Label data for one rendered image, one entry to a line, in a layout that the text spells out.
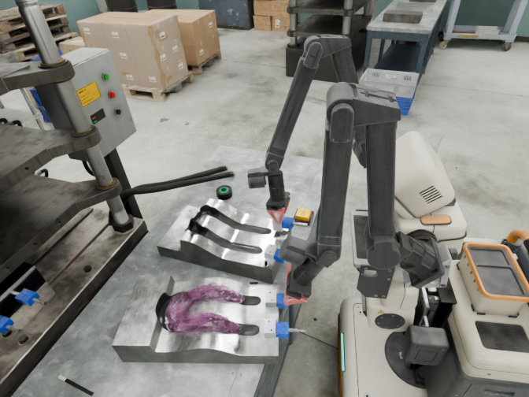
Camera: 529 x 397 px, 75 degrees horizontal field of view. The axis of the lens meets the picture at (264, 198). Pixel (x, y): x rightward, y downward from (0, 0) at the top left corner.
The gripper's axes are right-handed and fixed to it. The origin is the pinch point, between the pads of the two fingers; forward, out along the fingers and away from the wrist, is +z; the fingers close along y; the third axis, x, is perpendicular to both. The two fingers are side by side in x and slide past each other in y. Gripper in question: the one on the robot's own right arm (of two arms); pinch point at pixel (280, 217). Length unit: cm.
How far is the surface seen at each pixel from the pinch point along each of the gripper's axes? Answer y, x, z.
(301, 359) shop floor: -7, 0, 98
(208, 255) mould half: 17.1, -24.8, 8.8
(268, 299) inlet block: 28.7, 3.8, 13.5
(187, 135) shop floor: -211, -185, 48
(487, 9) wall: -627, 157, -12
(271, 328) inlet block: 38.0, 7.7, 15.2
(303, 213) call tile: -21.0, 2.9, 11.3
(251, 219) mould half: -5.9, -15.6, 6.3
